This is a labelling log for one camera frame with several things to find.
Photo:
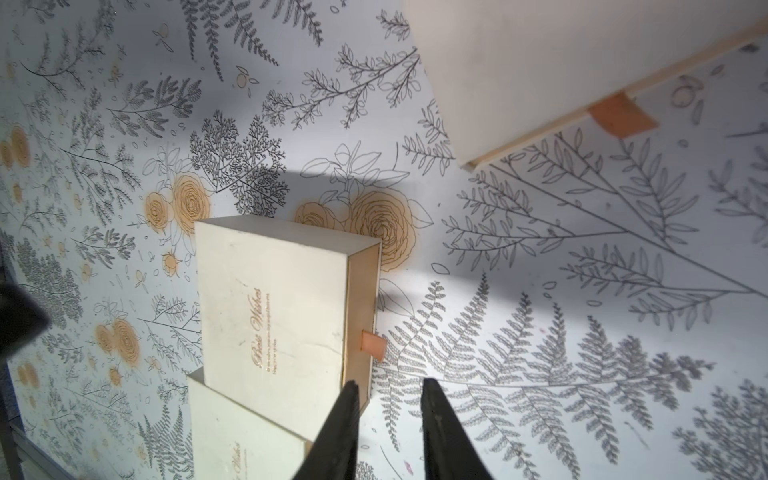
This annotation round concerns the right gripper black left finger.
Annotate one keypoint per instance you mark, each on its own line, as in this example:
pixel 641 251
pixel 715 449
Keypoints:
pixel 334 452

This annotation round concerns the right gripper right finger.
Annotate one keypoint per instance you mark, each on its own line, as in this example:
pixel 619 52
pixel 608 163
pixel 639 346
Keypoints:
pixel 448 451

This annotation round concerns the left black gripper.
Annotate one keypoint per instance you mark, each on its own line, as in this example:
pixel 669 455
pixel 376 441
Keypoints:
pixel 23 317

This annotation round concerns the cream drawer jewelry box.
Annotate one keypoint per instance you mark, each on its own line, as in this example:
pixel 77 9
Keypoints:
pixel 232 442

